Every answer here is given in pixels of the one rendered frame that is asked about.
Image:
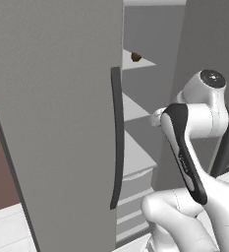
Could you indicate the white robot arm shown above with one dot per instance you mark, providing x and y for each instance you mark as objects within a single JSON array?
[{"x": 204, "y": 114}]

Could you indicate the white freezer shelf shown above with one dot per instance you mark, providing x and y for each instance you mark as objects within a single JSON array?
[
  {"x": 132, "y": 110},
  {"x": 137, "y": 157},
  {"x": 135, "y": 64}
]

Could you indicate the grey freezer door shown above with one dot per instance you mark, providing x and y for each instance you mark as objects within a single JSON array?
[{"x": 53, "y": 114}]

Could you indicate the white freezer drawer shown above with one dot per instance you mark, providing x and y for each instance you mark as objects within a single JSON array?
[{"x": 134, "y": 190}]

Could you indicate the brown kiwi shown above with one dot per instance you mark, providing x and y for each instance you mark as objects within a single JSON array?
[{"x": 136, "y": 56}]

